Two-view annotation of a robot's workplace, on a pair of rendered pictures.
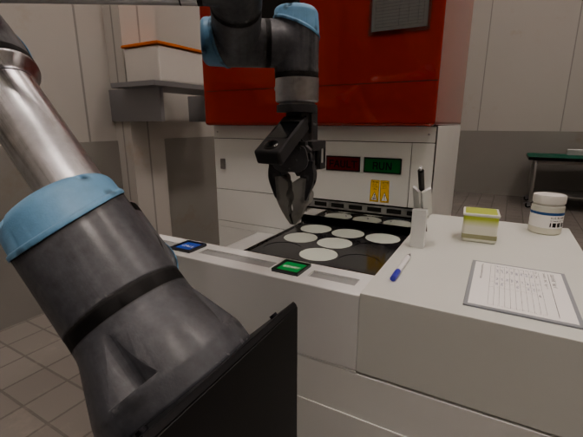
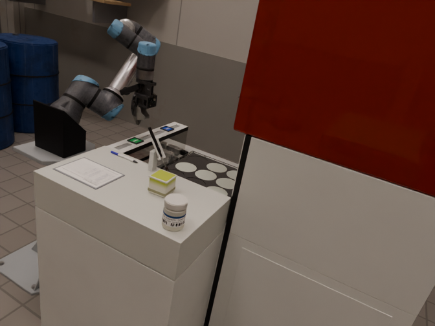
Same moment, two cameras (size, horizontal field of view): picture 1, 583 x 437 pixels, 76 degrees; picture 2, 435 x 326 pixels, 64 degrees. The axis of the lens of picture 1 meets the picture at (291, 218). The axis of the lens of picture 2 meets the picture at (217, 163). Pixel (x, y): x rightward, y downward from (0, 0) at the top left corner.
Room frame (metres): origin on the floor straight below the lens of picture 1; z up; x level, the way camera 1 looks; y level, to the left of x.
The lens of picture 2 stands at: (0.91, -1.54, 1.61)
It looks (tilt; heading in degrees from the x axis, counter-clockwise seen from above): 24 degrees down; 84
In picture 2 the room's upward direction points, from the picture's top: 11 degrees clockwise
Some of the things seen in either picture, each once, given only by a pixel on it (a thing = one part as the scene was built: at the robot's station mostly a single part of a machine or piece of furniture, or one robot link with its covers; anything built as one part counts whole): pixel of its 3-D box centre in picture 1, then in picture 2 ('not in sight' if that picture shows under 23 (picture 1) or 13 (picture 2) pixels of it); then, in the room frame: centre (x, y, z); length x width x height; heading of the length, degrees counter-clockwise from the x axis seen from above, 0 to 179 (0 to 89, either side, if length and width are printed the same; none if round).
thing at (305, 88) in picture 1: (295, 93); (145, 74); (0.69, -0.01, 1.28); 0.08 x 0.08 x 0.05
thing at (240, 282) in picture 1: (239, 289); (150, 147); (0.73, 0.11, 0.89); 0.55 x 0.09 x 0.14; 61
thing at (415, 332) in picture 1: (484, 284); (133, 201); (0.74, -0.41, 0.89); 0.62 x 0.35 x 0.14; 151
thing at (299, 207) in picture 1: (304, 198); (139, 116); (0.68, -0.03, 1.09); 0.06 x 0.03 x 0.09; 152
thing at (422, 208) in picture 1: (421, 215); (156, 156); (0.80, -0.28, 1.03); 0.06 x 0.04 x 0.13; 151
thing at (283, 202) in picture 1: (290, 197); (144, 115); (0.69, 0.00, 1.09); 0.06 x 0.03 x 0.09; 152
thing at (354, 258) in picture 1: (334, 244); (206, 175); (1.01, -0.12, 0.90); 0.34 x 0.34 x 0.01; 61
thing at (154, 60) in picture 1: (165, 67); not in sight; (2.83, 0.89, 1.61); 0.43 x 0.36 x 0.24; 150
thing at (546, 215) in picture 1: (546, 212); (174, 212); (0.90, -0.63, 1.01); 0.07 x 0.07 x 0.10
